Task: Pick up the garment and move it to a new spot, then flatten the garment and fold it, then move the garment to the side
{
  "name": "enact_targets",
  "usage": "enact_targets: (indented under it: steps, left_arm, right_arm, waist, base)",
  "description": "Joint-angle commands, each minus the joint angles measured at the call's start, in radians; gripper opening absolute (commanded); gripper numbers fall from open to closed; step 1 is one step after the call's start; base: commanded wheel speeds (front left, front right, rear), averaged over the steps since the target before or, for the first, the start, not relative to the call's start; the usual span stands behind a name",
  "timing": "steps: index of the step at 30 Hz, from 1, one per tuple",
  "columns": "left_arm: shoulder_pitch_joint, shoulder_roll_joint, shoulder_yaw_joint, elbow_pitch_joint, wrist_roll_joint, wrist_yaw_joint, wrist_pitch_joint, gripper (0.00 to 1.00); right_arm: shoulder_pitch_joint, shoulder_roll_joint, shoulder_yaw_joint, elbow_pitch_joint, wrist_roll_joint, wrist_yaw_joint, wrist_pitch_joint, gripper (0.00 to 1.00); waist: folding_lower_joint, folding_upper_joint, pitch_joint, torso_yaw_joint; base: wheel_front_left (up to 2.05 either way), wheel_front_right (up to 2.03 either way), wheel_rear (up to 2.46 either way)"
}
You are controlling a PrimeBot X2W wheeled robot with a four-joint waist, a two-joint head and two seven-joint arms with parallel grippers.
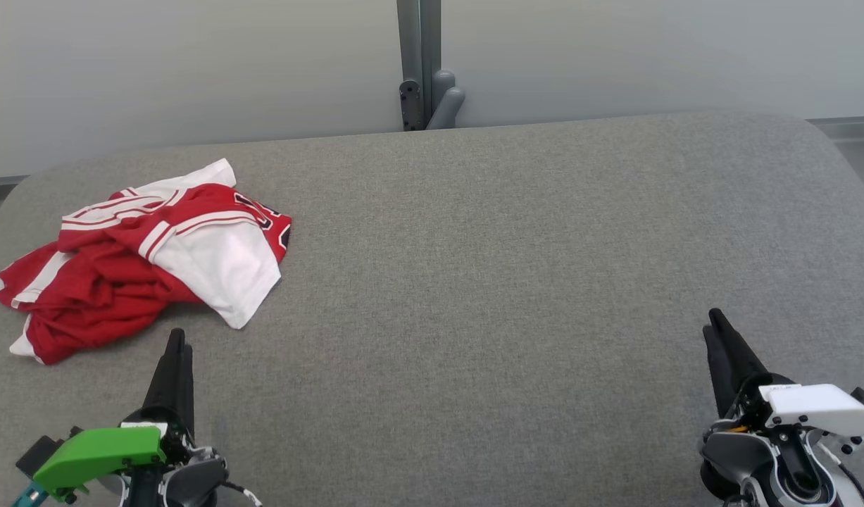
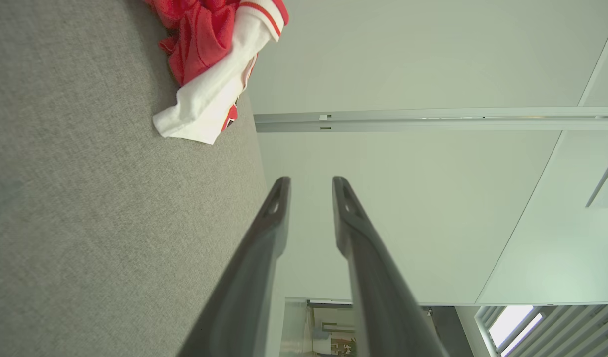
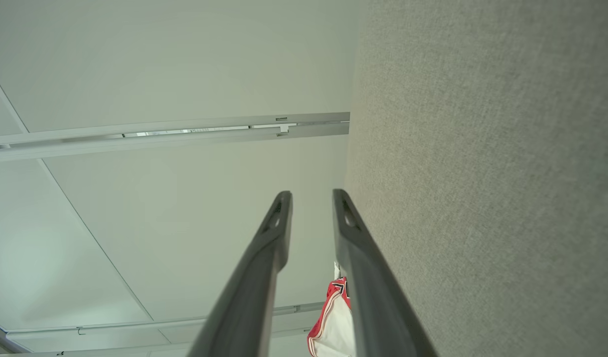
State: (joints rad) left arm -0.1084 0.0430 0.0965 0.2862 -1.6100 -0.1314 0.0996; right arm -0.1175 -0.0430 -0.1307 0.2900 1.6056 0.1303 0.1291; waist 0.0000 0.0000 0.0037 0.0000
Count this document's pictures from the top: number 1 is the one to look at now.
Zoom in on red white t-shirt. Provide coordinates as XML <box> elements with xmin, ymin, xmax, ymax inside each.
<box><xmin>58</xmin><ymin>158</ymin><xmax>293</xmax><ymax>330</ymax></box>

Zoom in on teal left camera connector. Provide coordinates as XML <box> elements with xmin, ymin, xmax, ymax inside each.
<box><xmin>11</xmin><ymin>482</ymin><xmax>49</xmax><ymax>507</ymax></box>

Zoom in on grey fabric sofa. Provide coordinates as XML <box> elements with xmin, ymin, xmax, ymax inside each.
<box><xmin>0</xmin><ymin>109</ymin><xmax>864</xmax><ymax>507</ymax></box>

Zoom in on red shorts white stripes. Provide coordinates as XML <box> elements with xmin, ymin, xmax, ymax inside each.
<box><xmin>0</xmin><ymin>239</ymin><xmax>201</xmax><ymax>365</ymax></box>

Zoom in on black perforated hinge plate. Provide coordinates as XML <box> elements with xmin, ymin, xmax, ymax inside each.
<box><xmin>399</xmin><ymin>79</ymin><xmax>422</xmax><ymax>132</ymax></box>

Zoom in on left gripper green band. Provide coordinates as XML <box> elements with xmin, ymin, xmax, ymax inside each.
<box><xmin>34</xmin><ymin>328</ymin><xmax>196</xmax><ymax>502</ymax></box>

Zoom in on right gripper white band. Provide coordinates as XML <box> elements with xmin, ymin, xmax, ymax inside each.
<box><xmin>702</xmin><ymin>308</ymin><xmax>864</xmax><ymax>453</ymax></box>

